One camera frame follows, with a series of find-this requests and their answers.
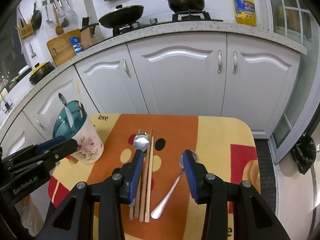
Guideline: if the black casserole yellow lid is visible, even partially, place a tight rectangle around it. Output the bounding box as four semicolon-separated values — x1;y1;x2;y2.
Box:
28;62;55;85

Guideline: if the metal ladle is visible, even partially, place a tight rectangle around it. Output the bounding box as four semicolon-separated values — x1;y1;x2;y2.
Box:
44;2;53;23

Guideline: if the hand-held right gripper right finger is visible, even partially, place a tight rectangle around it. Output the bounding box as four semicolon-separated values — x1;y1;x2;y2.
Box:
182;149;290;240

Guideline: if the checkered orange yellow mat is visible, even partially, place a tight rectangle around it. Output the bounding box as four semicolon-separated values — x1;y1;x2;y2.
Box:
46;113;262;240

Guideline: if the wooden utensil basket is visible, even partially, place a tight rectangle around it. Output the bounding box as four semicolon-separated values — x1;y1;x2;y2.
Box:
15;22;34;40

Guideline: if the black gas stove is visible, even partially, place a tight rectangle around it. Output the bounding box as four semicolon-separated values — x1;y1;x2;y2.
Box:
112;9;223;37

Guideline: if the person's left hand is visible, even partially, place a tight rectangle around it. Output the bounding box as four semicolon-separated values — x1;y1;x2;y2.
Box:
20;194;45;233

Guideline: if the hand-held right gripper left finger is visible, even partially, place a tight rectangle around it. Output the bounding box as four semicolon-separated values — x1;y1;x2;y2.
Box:
45;150;145;240

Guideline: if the white cabinet door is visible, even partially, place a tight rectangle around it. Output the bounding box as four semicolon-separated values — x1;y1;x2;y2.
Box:
0;109;54;159
220;33;302;140
126;31;228;117
74;41;149;117
22;65;100;143

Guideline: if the black frying pan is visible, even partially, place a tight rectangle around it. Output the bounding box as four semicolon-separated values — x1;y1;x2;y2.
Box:
31;2;43;30

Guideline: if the metal spoon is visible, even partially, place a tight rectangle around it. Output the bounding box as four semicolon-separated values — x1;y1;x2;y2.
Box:
58;92;69;107
150;150;200;219
129;133;150;207

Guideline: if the black wok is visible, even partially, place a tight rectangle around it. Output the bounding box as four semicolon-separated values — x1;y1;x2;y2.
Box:
98;6;145;29

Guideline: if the metal strainer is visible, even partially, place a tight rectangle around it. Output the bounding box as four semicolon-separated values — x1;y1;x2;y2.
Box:
59;1;77;19

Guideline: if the floral utensil holder cup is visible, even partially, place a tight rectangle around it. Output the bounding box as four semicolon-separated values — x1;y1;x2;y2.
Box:
52;100;104;165

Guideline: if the yellow oil bottle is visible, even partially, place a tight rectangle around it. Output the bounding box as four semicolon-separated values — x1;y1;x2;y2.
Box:
232;0;257;27

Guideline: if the wooden spatula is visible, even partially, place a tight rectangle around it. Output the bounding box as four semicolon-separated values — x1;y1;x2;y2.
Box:
52;4;64;35

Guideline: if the wall hook rack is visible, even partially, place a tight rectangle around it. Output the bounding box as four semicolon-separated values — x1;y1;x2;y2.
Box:
41;0;69;6

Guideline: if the bronze cooking pot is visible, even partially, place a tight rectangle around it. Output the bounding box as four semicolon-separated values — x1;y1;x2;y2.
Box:
158;0;213;13

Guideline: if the glass pane window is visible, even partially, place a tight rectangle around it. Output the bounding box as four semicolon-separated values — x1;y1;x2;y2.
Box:
265;0;313;48

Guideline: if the speckled kitchen counter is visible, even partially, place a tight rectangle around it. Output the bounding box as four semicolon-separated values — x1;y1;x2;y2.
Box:
0;20;307;143

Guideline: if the blue white packet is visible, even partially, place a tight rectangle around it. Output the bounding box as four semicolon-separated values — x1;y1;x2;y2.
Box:
69;37;83;55

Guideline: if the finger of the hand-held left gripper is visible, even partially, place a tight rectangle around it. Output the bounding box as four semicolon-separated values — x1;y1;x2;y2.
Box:
7;139;78;174
2;135;66;165

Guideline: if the wooden knife block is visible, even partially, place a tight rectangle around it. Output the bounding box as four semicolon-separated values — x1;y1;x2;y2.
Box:
79;23;104;51

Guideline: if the wooden cutting board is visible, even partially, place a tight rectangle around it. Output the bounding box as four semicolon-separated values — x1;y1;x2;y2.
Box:
46;29;83;67

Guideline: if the black wok lid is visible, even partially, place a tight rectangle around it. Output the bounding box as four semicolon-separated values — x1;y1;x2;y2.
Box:
99;4;145;18

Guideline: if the black trash bag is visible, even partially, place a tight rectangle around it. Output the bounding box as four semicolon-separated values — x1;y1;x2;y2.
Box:
291;134;317;175

